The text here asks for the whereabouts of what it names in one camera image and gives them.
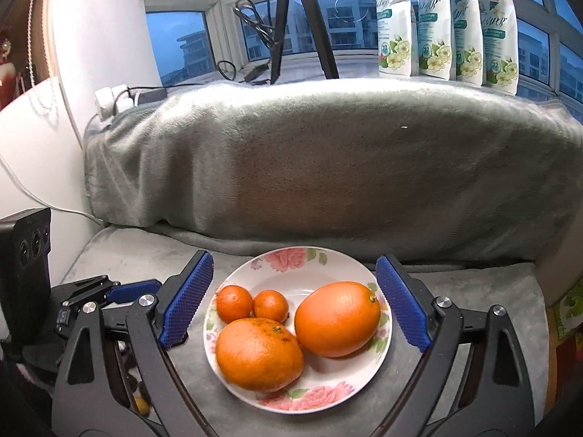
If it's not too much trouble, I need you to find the coiled black cable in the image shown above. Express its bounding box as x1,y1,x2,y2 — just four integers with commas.
233,0,279,51

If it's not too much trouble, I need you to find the grey plush mat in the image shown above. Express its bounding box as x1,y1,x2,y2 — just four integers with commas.
59,225,554,437

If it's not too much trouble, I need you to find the large smooth orange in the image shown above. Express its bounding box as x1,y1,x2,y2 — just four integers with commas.
294,281,382,358

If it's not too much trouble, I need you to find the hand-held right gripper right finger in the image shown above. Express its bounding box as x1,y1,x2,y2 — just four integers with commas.
371,255,536,437

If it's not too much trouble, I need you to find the small mandarin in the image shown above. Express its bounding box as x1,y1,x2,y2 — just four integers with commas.
253,290,290,324
216,284,253,324

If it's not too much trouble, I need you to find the grey fleece blanket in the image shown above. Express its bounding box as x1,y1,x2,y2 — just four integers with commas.
83,77,583,267

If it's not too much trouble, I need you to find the white power strip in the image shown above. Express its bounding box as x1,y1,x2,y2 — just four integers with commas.
95,84,133,121

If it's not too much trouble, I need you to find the black tripod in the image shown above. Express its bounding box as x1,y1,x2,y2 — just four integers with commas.
270,0,340,85

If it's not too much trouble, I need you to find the white floral plate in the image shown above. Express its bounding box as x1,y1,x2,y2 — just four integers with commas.
203,246,393,413

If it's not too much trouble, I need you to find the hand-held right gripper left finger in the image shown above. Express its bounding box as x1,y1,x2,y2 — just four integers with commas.
51,250,219,437

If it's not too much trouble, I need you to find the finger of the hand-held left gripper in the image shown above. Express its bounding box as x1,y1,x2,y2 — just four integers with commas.
60,275,161,309

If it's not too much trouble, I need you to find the beaded blind cord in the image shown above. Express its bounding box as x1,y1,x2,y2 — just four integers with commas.
26,0,48,88

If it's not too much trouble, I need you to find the speckled orange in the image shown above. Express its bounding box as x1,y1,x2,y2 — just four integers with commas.
216,318,304,393

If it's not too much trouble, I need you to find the white cable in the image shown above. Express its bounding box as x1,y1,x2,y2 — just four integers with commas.
0,152,103,220

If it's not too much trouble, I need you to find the large window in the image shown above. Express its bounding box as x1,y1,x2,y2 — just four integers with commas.
141,0,583,123

